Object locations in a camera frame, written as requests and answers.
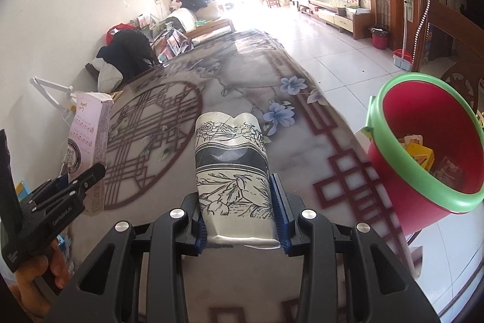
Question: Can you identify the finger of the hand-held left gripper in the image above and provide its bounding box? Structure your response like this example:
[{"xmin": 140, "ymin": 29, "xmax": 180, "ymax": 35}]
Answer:
[
  {"xmin": 32, "ymin": 173, "xmax": 72, "ymax": 195},
  {"xmin": 28, "ymin": 163, "xmax": 107, "ymax": 212}
]

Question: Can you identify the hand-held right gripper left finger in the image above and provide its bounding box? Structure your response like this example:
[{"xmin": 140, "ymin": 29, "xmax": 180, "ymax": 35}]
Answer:
[{"xmin": 45, "ymin": 193, "xmax": 208, "ymax": 323}]

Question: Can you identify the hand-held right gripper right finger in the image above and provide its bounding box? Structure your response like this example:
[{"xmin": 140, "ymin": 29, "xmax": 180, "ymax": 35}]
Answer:
[{"xmin": 269, "ymin": 173, "xmax": 441, "ymax": 323}]

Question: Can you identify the pink and white carton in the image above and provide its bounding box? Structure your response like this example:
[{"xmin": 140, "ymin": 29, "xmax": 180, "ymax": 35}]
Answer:
[{"xmin": 67, "ymin": 91, "xmax": 115, "ymax": 215}]

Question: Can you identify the floral printed paper cup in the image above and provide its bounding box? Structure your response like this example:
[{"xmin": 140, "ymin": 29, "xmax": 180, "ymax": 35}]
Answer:
[{"xmin": 195, "ymin": 112, "xmax": 281, "ymax": 249}]

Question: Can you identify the red bucket with green rim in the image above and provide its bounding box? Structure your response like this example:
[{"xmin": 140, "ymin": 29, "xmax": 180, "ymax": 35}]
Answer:
[{"xmin": 365, "ymin": 75, "xmax": 484, "ymax": 235}]

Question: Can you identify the yellow juice carton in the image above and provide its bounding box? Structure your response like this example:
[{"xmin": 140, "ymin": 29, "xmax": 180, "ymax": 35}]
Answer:
[{"xmin": 397, "ymin": 135, "xmax": 435, "ymax": 172}]

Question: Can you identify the person's left hand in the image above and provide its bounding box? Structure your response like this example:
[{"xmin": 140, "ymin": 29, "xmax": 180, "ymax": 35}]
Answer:
[{"xmin": 7, "ymin": 240, "xmax": 71, "ymax": 318}]

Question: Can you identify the white desk lamp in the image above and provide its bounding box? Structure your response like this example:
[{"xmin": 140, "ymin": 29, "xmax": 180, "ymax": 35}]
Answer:
[{"xmin": 29, "ymin": 76, "xmax": 82, "ymax": 127}]

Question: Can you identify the white bag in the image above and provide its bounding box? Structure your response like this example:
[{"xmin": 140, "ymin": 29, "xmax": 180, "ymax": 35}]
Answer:
[{"xmin": 96, "ymin": 58, "xmax": 123, "ymax": 92}]

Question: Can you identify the black jacket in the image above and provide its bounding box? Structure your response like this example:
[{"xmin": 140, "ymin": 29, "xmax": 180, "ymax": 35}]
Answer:
[{"xmin": 97, "ymin": 30, "xmax": 154, "ymax": 79}]

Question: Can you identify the red bag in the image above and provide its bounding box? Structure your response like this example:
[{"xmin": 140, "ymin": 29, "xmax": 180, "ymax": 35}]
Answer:
[{"xmin": 106, "ymin": 24, "xmax": 135, "ymax": 45}]

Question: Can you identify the stack of books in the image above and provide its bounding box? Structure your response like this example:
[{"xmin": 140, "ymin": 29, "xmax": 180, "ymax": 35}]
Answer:
[{"xmin": 151, "ymin": 15, "xmax": 190, "ymax": 62}]

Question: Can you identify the wooden sofa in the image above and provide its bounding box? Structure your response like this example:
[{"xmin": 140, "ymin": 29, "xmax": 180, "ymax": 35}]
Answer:
[{"xmin": 166, "ymin": 7, "xmax": 236, "ymax": 44}]

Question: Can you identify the dustpan with broom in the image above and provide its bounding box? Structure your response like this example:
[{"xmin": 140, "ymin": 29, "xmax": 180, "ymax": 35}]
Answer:
[{"xmin": 392, "ymin": 0, "xmax": 414, "ymax": 71}]

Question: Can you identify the red floor bin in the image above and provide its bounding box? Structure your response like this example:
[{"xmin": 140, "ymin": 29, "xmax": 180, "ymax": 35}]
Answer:
[{"xmin": 368, "ymin": 26, "xmax": 390, "ymax": 50}]

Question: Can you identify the television cabinet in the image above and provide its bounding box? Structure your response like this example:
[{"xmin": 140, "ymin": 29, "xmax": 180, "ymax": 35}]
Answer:
[{"xmin": 299, "ymin": 0, "xmax": 373, "ymax": 40}]

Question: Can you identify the carved wooden chair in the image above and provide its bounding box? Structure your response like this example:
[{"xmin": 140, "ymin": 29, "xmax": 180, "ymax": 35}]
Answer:
[{"xmin": 412, "ymin": 0, "xmax": 484, "ymax": 108}]

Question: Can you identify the white lamp cable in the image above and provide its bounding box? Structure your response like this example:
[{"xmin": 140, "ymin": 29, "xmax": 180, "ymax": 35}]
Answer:
[{"xmin": 58, "ymin": 111, "xmax": 76, "ymax": 176}]

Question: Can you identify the white bead string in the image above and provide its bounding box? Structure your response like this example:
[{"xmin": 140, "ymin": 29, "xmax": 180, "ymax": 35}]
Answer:
[{"xmin": 414, "ymin": 0, "xmax": 432, "ymax": 62}]

